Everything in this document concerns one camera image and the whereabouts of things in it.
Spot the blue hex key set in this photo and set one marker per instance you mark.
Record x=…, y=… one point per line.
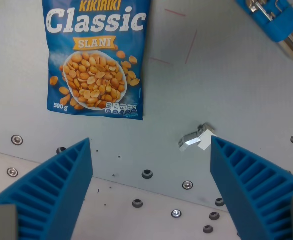
x=279, y=22

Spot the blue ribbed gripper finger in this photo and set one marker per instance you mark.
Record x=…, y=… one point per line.
x=61, y=190
x=256, y=195

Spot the silver bolt head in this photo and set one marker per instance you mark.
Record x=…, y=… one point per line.
x=176, y=213
x=17, y=140
x=12, y=172
x=187, y=185

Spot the small silver metal bracket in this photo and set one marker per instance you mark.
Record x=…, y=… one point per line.
x=195, y=140

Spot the blue Kikiriki Classic peanut bag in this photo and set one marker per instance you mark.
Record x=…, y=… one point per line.
x=94, y=57

